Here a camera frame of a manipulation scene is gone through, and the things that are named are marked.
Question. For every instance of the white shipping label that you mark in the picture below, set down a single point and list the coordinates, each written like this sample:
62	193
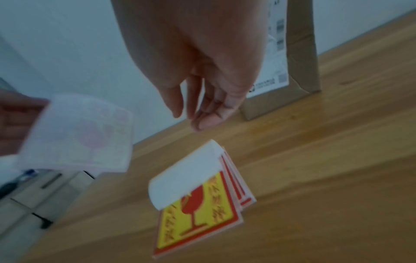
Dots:
276	51

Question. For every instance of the person's right hand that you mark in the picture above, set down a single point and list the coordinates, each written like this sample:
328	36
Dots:
195	46

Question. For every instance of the white sticker backing sheet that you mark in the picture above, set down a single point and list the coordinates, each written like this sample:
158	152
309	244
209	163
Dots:
185	177

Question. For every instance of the person's left hand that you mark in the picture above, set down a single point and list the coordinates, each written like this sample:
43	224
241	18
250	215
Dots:
16	120

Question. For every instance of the white cabinet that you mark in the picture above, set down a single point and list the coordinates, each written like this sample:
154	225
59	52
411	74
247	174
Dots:
42	203

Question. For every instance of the stack of fragile sticker sheets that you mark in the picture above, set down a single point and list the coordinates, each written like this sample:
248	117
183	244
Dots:
201	226

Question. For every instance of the red yellow fragile sticker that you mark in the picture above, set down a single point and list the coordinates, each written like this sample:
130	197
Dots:
81	133

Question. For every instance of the brown cardboard box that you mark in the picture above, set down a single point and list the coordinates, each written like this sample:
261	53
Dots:
302	51

